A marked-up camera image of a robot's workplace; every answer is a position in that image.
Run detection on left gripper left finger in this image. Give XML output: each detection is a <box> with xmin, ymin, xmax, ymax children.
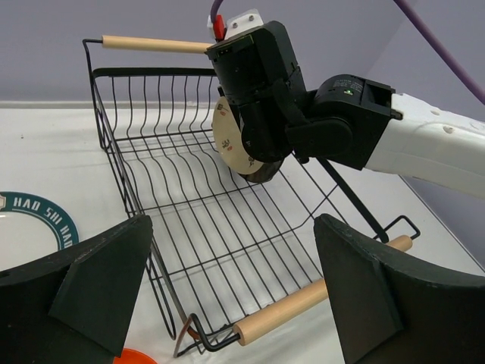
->
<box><xmin>1</xmin><ymin>215</ymin><xmax>153</xmax><ymax>363</ymax></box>

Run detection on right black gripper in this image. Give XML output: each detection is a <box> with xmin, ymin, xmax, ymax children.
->
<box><xmin>205</xmin><ymin>20</ymin><xmax>306</xmax><ymax>163</ymax></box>

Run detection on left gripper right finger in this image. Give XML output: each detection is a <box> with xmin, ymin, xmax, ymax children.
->
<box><xmin>314</xmin><ymin>214</ymin><xmax>484</xmax><ymax>363</ymax></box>

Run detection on small cream floral plate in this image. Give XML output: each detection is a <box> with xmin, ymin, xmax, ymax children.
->
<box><xmin>211</xmin><ymin>96</ymin><xmax>263</xmax><ymax>175</ymax></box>

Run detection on orange translucent plate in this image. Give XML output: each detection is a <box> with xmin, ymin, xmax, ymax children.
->
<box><xmin>113</xmin><ymin>348</ymin><xmax>157</xmax><ymax>364</ymax></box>

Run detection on white plate green lettered rim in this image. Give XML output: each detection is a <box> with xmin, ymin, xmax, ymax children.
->
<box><xmin>0</xmin><ymin>191</ymin><xmax>80</xmax><ymax>271</ymax></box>

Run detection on black rimmed cream plate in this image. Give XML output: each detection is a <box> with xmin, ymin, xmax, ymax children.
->
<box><xmin>245</xmin><ymin>161</ymin><xmax>283</xmax><ymax>184</ymax></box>

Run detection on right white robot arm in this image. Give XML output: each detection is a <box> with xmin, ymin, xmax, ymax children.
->
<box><xmin>206</xmin><ymin>21</ymin><xmax>484</xmax><ymax>198</ymax></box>

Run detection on black wire dish rack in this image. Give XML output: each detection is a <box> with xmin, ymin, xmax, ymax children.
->
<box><xmin>82</xmin><ymin>35</ymin><xmax>421</xmax><ymax>359</ymax></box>

